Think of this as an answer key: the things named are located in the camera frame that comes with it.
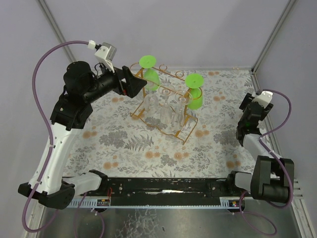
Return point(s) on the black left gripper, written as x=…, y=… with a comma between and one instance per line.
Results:
x=120, y=82

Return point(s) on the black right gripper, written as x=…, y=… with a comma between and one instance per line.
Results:
x=246, y=101

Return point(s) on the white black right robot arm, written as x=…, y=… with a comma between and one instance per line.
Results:
x=273, y=176

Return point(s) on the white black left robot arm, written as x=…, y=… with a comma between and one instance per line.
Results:
x=69, y=116

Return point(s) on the green wine glass left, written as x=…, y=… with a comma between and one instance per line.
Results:
x=148, y=62

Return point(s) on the green wine glass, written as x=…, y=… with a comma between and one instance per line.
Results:
x=194, y=82
x=148, y=62

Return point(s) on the green wine glass right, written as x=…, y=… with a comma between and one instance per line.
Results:
x=194, y=82

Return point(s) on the floral patterned table cloth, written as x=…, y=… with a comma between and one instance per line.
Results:
x=120, y=145

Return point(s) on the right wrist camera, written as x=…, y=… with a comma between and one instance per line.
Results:
x=263, y=98

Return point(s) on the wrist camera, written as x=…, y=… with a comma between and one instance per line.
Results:
x=263, y=98
x=105, y=54

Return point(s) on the gold wire wine glass rack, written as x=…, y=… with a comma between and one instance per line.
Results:
x=153, y=121

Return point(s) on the aluminium frame post right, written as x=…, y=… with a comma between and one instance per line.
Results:
x=280, y=22

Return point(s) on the aluminium frame post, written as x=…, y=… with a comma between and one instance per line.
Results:
x=280, y=22
x=44, y=7

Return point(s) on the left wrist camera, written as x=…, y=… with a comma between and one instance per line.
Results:
x=105, y=54

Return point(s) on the aluminium frame post left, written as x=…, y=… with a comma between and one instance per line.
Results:
x=44, y=7

